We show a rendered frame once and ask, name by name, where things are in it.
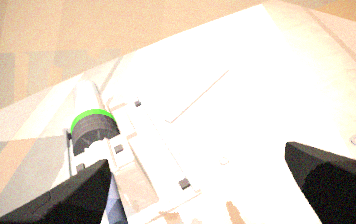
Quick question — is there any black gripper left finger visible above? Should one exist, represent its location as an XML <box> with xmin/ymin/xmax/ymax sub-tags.
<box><xmin>0</xmin><ymin>159</ymin><xmax>112</xmax><ymax>224</ymax></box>

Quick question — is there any green ring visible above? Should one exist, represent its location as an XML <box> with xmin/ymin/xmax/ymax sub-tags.
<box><xmin>71</xmin><ymin>109</ymin><xmax>116</xmax><ymax>133</ymax></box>

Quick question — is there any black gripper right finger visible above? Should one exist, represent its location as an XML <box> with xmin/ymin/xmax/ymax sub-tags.
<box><xmin>284</xmin><ymin>141</ymin><xmax>356</xmax><ymax>224</ymax></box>

